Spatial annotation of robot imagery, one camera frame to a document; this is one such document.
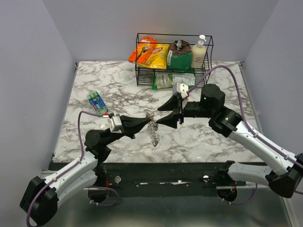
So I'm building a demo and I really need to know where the orange razor box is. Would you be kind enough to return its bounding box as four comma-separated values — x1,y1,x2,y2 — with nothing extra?
128,37,157,67

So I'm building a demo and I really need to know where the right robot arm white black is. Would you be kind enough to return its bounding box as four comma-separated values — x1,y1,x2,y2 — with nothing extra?
157,83,303,198

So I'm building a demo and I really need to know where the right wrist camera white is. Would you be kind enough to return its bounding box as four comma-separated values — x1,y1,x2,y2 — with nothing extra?
172,82,189,99

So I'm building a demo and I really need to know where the metal toothed key ring disc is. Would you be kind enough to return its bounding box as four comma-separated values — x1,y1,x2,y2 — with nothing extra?
146,112,160,147

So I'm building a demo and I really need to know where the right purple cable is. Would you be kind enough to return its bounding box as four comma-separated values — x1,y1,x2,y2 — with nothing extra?
187,64,303,205

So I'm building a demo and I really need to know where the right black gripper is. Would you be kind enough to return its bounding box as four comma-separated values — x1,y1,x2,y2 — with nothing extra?
156,95,214,130

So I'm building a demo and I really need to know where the yellow chips bag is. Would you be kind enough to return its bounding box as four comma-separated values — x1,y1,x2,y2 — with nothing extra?
142,44,169,69

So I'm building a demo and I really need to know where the green blue sponge pack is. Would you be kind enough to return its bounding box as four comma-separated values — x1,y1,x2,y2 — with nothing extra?
87,91,108,114

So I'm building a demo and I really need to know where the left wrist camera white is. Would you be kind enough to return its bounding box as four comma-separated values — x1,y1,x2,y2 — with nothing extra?
107,114,122,134

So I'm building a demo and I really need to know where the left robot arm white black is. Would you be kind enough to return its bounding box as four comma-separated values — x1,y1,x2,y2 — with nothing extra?
19,113,151,227

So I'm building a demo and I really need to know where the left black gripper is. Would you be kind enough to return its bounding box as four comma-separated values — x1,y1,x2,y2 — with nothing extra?
104,115,152,147

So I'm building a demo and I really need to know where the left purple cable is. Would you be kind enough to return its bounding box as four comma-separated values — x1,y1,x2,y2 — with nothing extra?
25,110,121,227

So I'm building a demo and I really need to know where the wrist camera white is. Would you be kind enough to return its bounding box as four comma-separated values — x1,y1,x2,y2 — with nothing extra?
172,82,189,99
107,114,122,134

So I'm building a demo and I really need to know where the black wire shelf rack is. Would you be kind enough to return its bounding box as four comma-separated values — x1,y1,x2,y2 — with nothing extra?
129,33,213,89

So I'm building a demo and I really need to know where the cream lotion pump bottle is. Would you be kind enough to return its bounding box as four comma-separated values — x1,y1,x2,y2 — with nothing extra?
191,35,206,69

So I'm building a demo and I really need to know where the brown green coffee bag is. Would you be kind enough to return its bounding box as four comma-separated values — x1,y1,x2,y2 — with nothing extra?
166,39,192,71

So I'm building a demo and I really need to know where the green white snack bag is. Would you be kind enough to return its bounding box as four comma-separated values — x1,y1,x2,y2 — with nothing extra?
152,73,196,90

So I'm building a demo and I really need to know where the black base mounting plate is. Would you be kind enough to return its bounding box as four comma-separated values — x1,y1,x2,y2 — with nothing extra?
89,161,249,200

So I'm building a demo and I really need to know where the purple cable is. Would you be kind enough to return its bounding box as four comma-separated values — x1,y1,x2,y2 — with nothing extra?
187,64,303,205
25,110,121,227

